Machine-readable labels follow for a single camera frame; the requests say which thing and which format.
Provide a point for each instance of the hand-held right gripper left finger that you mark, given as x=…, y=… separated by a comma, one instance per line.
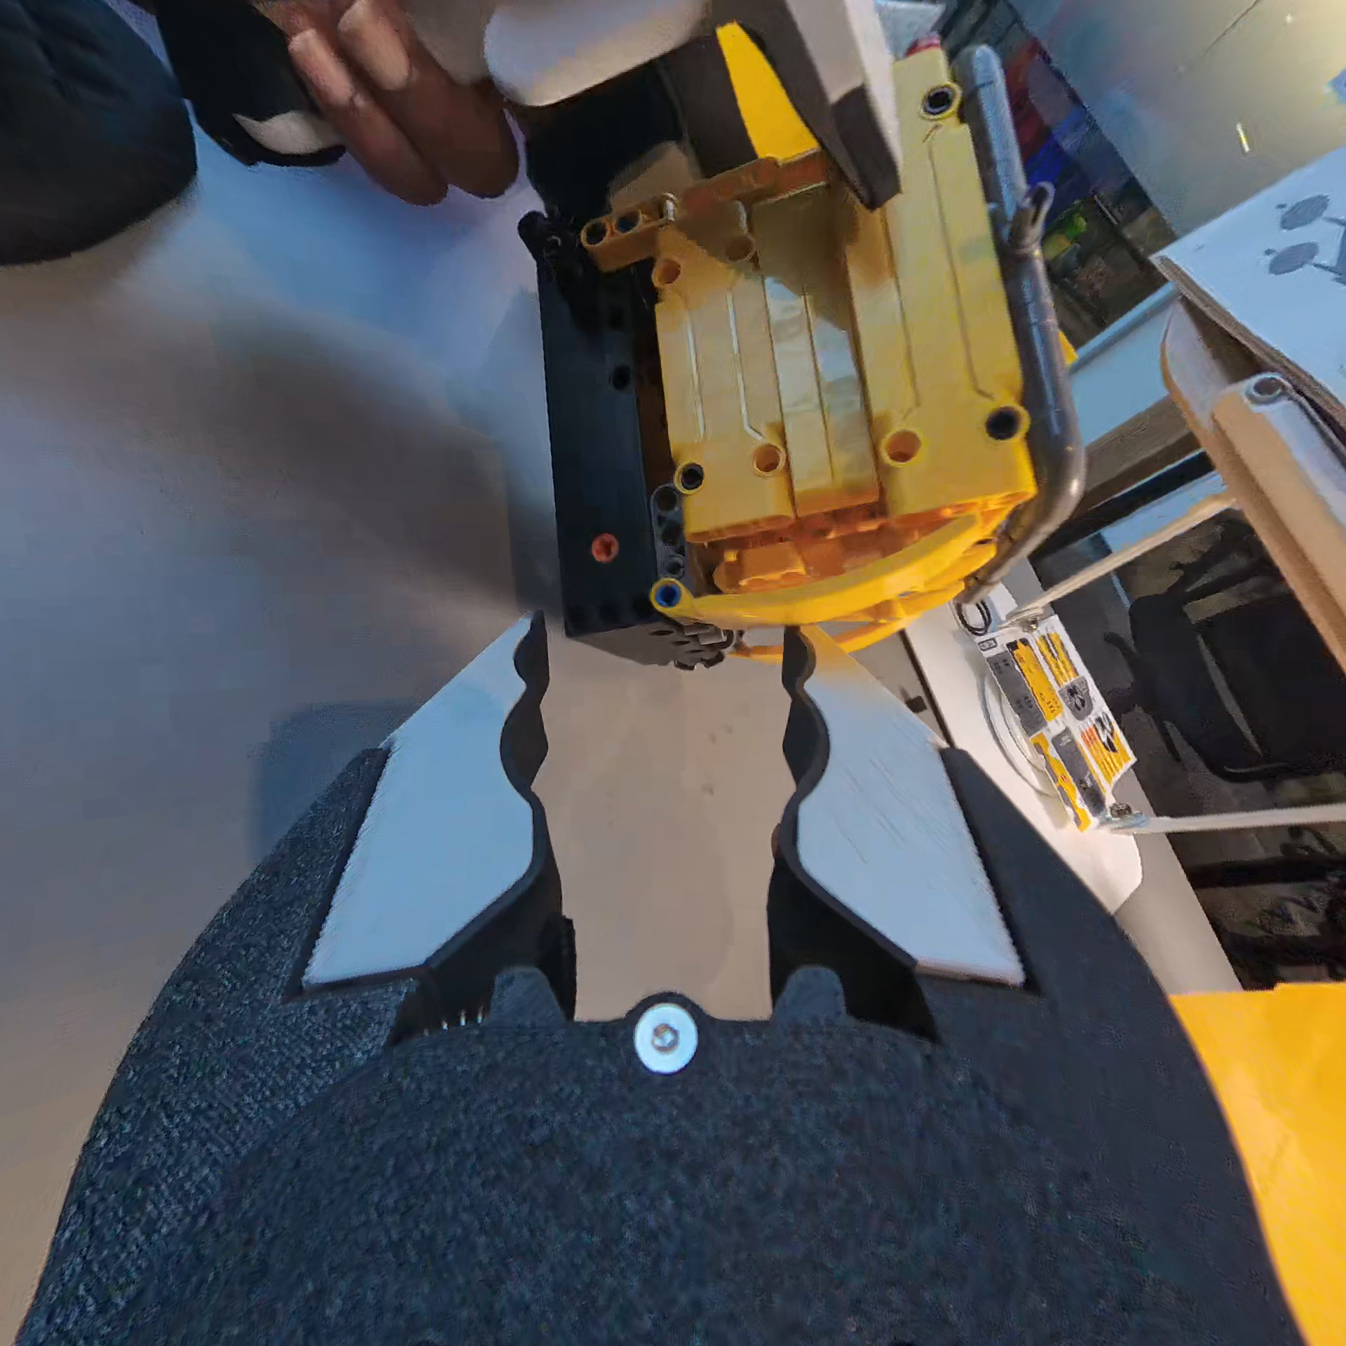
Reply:
x=431, y=841

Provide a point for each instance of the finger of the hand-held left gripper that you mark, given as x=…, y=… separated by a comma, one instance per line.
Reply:
x=852, y=85

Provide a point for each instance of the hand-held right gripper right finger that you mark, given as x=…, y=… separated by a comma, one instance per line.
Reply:
x=905, y=841

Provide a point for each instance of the yellow toy brick vehicle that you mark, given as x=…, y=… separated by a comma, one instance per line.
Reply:
x=819, y=337

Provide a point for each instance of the grey desk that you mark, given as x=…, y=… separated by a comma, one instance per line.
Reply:
x=211, y=528

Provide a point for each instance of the person's left hand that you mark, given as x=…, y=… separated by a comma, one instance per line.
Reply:
x=410, y=107

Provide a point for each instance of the building instruction booklet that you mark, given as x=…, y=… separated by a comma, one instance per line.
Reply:
x=1062, y=715

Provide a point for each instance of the frosted glass partition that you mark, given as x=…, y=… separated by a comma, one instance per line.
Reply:
x=1199, y=85

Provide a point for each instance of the printed picture sheet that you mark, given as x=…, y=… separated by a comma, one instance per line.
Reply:
x=1283, y=274

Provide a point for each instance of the yellow plastic bin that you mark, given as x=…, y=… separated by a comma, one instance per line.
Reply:
x=1283, y=1136

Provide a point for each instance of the beige stand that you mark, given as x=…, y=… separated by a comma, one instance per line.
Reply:
x=1262, y=463

